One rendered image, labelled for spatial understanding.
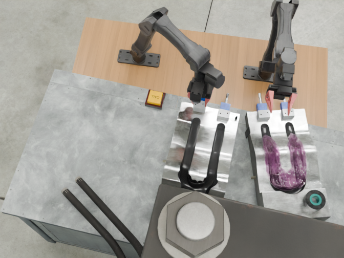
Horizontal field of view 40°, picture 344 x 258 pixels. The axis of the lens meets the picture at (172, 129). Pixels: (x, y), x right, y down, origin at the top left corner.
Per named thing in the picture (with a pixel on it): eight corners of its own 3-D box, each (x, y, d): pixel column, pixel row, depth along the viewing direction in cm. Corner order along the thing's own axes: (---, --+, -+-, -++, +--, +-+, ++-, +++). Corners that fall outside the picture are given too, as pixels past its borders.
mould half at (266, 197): (244, 116, 216) (249, 106, 206) (301, 113, 217) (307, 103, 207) (260, 227, 196) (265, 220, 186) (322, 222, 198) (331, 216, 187)
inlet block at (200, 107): (199, 83, 209) (198, 78, 204) (211, 85, 208) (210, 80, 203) (193, 111, 206) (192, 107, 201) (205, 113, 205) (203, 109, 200)
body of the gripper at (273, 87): (297, 91, 173) (297, 74, 176) (269, 88, 173) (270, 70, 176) (292, 99, 179) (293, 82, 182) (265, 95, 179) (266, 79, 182)
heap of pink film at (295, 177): (258, 135, 206) (261, 128, 199) (298, 132, 207) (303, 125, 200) (267, 193, 196) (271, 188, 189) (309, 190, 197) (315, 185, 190)
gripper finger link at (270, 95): (286, 110, 170) (288, 87, 173) (266, 108, 170) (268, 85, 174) (282, 118, 176) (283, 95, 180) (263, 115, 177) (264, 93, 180)
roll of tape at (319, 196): (317, 215, 187) (320, 213, 184) (299, 204, 189) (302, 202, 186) (326, 198, 190) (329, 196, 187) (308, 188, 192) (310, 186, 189)
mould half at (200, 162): (180, 110, 217) (181, 96, 204) (236, 122, 215) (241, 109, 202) (154, 215, 197) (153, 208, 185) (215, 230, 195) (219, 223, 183)
